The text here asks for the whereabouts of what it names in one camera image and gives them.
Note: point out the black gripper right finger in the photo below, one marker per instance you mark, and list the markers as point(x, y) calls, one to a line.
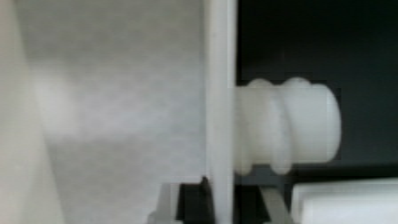
point(248, 213)

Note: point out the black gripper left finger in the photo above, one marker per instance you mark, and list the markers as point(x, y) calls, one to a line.
point(195, 212)

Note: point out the white cabinet door with tag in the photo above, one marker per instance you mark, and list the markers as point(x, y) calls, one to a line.
point(287, 122)

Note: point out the white cabinet body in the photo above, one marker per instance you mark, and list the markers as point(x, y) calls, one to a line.
point(115, 109)

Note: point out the white U-shaped obstacle wall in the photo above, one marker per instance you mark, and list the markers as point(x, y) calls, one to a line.
point(346, 202)

